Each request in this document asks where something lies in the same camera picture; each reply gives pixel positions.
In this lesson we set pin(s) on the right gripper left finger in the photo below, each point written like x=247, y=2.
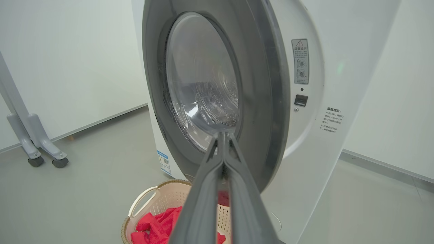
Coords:
x=200, y=210

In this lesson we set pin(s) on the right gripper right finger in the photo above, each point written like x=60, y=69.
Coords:
x=247, y=210

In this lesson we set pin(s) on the red garment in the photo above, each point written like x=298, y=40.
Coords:
x=156, y=223

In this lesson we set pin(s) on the round glass washing machine door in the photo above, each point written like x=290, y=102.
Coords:
x=203, y=84

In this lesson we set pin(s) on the cream perforated laundry basket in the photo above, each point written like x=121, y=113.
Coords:
x=169, y=196

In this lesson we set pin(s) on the white front-load washing machine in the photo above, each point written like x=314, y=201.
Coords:
x=356, y=51

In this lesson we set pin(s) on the blue energy label sticker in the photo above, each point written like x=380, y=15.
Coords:
x=164, y=162

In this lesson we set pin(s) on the black text notice sticker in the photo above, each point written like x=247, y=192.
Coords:
x=331, y=120

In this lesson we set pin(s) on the grey warning label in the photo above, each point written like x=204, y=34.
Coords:
x=300, y=61

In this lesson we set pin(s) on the grey wheeled stand leg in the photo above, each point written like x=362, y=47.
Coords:
x=30, y=132

